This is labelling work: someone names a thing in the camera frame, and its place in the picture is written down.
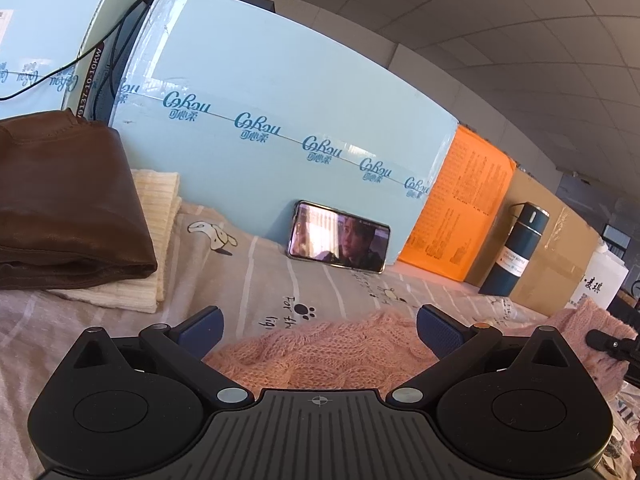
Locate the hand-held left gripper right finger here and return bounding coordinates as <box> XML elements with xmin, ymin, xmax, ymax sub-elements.
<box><xmin>386</xmin><ymin>304</ymin><xmax>573</xmax><ymax>407</ymax></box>

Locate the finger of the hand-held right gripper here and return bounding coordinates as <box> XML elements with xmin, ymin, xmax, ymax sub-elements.
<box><xmin>585</xmin><ymin>329</ymin><xmax>640</xmax><ymax>367</ymax></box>

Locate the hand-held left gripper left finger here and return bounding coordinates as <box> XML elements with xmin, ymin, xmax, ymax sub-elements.
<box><xmin>72</xmin><ymin>305</ymin><xmax>255</xmax><ymax>407</ymax></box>

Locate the pink knitted sweater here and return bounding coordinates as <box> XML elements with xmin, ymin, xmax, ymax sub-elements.
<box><xmin>204</xmin><ymin>297</ymin><xmax>638</xmax><ymax>413</ymax></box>

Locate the printed striped bedsheet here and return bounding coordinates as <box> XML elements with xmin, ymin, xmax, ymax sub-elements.
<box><xmin>0</xmin><ymin>200</ymin><xmax>640</xmax><ymax>480</ymax></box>

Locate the brown cardboard box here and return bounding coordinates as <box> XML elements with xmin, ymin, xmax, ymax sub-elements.
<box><xmin>465</xmin><ymin>169</ymin><xmax>601</xmax><ymax>317</ymax></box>

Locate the dark blue thermos bottle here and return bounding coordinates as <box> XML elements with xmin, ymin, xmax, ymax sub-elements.
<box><xmin>478</xmin><ymin>202</ymin><xmax>551</xmax><ymax>297</ymax></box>

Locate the orange cardboard box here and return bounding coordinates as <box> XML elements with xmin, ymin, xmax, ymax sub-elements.
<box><xmin>397</xmin><ymin>125</ymin><xmax>517</xmax><ymax>285</ymax></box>

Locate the smartphone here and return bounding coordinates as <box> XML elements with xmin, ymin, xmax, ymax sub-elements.
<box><xmin>287</xmin><ymin>200</ymin><xmax>391</xmax><ymax>275</ymax></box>

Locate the cream ribbed knitted garment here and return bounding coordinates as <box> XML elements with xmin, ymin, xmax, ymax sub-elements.
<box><xmin>47</xmin><ymin>169</ymin><xmax>183</xmax><ymax>313</ymax></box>

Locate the brown folded garment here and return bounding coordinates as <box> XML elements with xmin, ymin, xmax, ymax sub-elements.
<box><xmin>0</xmin><ymin>109</ymin><xmax>159</xmax><ymax>291</ymax></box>

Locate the large light blue cardboard box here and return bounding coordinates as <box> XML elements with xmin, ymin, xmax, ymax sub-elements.
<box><xmin>107</xmin><ymin>0</ymin><xmax>460</xmax><ymax>267</ymax></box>

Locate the black cable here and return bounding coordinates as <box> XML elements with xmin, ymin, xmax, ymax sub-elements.
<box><xmin>0</xmin><ymin>0</ymin><xmax>171</xmax><ymax>101</ymax></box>

